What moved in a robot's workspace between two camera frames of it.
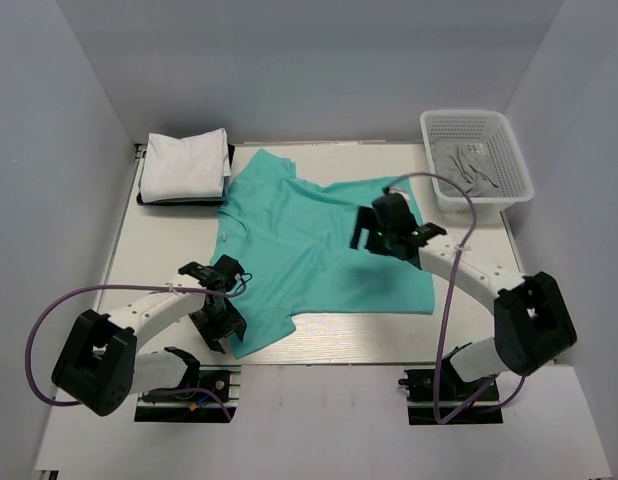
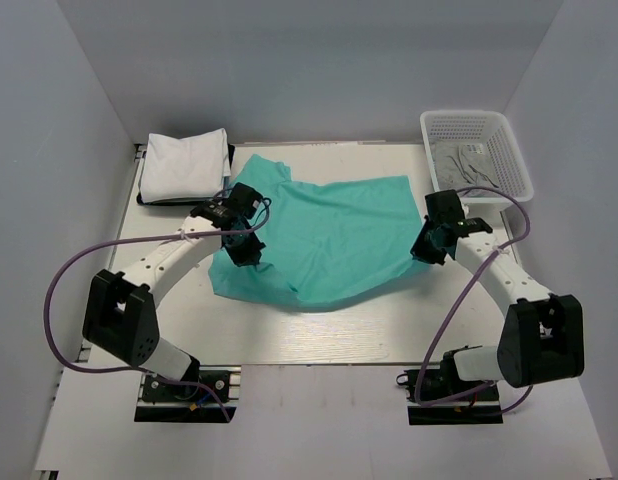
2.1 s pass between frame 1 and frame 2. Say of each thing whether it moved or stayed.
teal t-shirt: moved
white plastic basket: stayed
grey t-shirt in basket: stayed
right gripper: moved
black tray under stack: stayed
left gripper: moved
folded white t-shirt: stayed
